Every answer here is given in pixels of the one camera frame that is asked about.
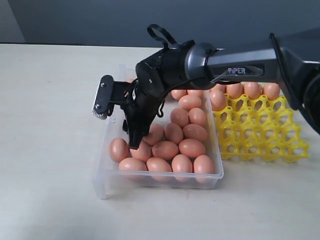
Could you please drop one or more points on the brown egg packed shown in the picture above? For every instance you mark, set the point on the brown egg packed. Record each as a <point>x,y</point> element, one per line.
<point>220,87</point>
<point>235,90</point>
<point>252,90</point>
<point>271,90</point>

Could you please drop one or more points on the clear plastic egg box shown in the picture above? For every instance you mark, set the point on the clear plastic egg box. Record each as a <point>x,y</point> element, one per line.
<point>107,175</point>

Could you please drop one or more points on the brown egg front row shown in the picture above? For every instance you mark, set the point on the brown egg front row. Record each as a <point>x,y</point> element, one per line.
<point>203,168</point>
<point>132,164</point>
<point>181,164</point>
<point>157,164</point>

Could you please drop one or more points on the yellow plastic egg tray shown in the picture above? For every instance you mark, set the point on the yellow plastic egg tray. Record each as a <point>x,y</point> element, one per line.
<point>259,129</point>

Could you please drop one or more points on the brown egg fifth row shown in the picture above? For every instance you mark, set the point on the brown egg fifth row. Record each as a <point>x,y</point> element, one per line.
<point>192,148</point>
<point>166,150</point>
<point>143,153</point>
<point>118,150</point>

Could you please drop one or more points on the brown egg third row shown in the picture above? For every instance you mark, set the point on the brown egg third row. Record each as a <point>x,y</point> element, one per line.
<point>218,100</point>
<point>180,117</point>
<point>197,116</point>

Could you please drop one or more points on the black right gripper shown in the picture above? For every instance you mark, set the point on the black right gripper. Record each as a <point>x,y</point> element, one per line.
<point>157,75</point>

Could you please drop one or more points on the brown egg second row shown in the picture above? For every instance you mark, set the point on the brown egg second row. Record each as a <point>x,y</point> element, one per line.
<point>189,102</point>

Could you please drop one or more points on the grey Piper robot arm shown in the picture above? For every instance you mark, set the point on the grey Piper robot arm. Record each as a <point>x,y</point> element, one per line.
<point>292,61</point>

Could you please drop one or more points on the brown egg top row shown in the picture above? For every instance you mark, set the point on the brown egg top row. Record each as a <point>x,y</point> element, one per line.
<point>193,92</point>
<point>177,94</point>

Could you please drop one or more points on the brown egg fourth row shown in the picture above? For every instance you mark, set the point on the brown egg fourth row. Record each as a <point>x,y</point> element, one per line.
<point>173,133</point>
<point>155,135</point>
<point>195,131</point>

